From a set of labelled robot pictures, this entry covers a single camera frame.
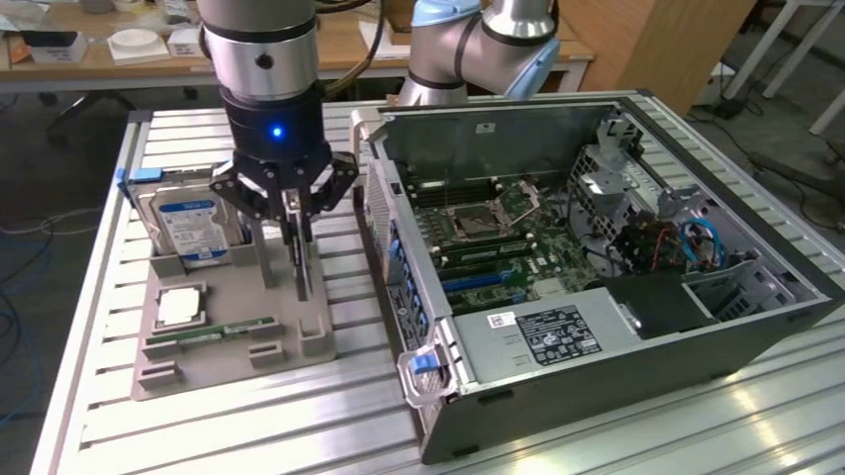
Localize white table frame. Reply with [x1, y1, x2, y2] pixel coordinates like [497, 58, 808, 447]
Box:
[723, 0, 845, 136]

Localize blue floor cable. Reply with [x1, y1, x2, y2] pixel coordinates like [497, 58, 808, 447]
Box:
[0, 232, 57, 428]

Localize white floor cable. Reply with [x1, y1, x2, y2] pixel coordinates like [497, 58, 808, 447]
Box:
[0, 207, 105, 237]

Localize graphics card with metal bracket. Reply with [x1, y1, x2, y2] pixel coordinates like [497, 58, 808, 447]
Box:
[284, 191, 314, 304]

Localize black chair base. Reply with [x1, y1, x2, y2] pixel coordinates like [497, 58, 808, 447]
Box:
[38, 86, 201, 145]

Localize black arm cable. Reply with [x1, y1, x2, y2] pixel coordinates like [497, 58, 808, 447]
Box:
[314, 0, 390, 103]

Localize white paper booklet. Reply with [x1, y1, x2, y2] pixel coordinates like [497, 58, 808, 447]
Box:
[369, 20, 416, 61]

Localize white round-topped box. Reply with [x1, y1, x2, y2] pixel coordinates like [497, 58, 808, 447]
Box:
[107, 28, 174, 66]

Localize green RAM stick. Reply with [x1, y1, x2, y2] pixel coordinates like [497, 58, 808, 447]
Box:
[146, 316, 277, 345]

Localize open black PC case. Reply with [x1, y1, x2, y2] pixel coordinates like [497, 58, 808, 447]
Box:
[349, 96, 845, 466]

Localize tall metal disk bay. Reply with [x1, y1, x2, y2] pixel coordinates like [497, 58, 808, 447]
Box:
[565, 116, 669, 239]

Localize brown cardboard box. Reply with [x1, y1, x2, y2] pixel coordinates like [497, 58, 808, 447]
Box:
[382, 0, 420, 47]

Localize grey power supply unit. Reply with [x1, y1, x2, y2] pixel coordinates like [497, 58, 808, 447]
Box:
[452, 288, 647, 385]

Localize green motherboard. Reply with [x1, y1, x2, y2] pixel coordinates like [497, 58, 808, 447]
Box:
[402, 170, 624, 316]

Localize metal socket cover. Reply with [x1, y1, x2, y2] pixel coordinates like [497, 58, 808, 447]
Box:
[492, 180, 549, 222]

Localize black installed RAM stick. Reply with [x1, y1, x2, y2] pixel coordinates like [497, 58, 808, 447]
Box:
[432, 235, 530, 253]
[437, 244, 536, 269]

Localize wooden desk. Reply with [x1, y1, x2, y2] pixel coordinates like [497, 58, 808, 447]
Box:
[0, 0, 596, 108]

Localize small white box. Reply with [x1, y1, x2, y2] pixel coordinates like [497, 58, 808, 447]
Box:
[166, 27, 207, 58]

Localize hard disk with blue bracket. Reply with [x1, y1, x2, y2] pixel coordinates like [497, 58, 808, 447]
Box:
[117, 160, 257, 271]

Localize blue wire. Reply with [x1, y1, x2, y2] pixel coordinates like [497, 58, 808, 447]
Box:
[679, 217, 729, 271]

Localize wooden cabinet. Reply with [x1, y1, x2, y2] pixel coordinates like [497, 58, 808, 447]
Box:
[564, 0, 759, 115]

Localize white box with black top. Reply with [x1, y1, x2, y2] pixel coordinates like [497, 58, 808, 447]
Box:
[23, 30, 89, 64]

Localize blue case latch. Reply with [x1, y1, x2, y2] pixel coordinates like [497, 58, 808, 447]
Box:
[409, 354, 440, 382]

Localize low metal disk bay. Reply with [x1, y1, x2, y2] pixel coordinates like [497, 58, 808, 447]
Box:
[679, 256, 801, 324]

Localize silver CPU chip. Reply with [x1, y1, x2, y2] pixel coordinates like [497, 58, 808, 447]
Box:
[157, 288, 203, 328]

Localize blue expansion slot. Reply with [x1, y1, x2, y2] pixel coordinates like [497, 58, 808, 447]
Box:
[440, 269, 518, 294]

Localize grey parts rack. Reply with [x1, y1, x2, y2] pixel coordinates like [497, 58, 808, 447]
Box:
[130, 217, 341, 403]

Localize red wire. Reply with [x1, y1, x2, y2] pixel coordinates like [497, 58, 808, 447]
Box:
[651, 222, 681, 271]

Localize CPU socket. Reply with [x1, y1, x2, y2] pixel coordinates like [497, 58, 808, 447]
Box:
[448, 202, 505, 243]

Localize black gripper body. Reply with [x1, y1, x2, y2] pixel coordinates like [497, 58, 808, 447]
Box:
[219, 83, 336, 220]

